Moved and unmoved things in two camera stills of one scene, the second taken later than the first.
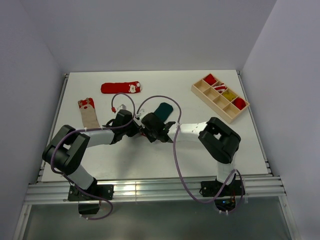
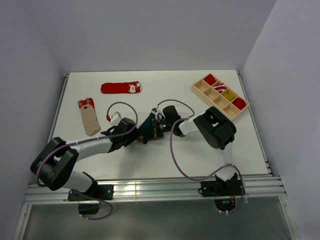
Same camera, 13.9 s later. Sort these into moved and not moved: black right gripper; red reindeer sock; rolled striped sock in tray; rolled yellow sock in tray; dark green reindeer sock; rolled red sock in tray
Moved: black right gripper; dark green reindeer sock
Not moved: rolled red sock in tray; red reindeer sock; rolled striped sock in tray; rolled yellow sock in tray
